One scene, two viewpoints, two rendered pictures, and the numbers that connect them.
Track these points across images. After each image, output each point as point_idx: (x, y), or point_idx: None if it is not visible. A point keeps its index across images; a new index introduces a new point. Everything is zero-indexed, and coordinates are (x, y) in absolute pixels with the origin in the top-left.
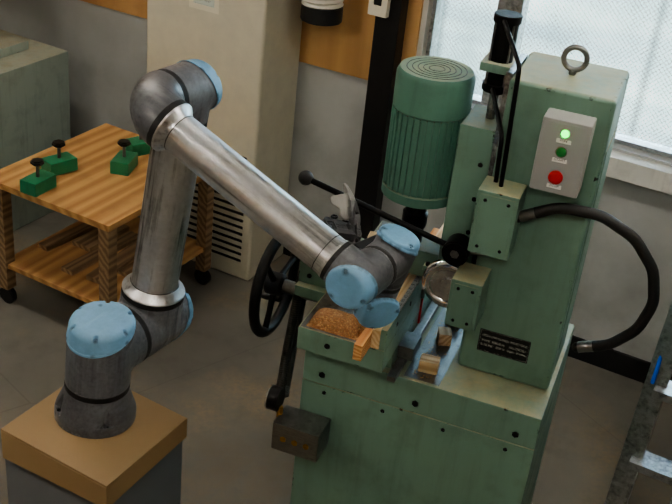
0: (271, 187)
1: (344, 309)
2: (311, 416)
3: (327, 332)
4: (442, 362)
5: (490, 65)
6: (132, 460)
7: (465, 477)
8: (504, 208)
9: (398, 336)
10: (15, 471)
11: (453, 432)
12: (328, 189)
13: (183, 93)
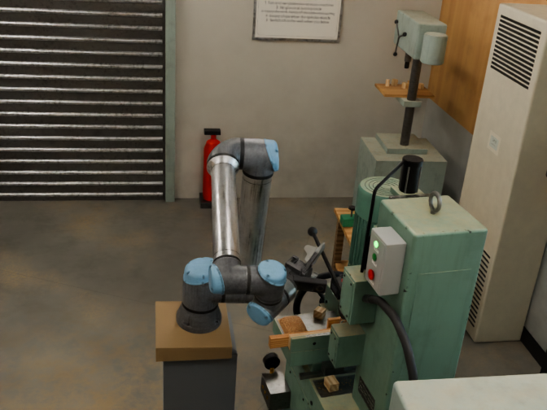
0: (224, 211)
1: (310, 324)
2: (283, 383)
3: (281, 328)
4: (345, 390)
5: (393, 190)
6: (181, 346)
7: None
8: (350, 285)
9: (321, 355)
10: None
11: None
12: (316, 242)
13: (240, 152)
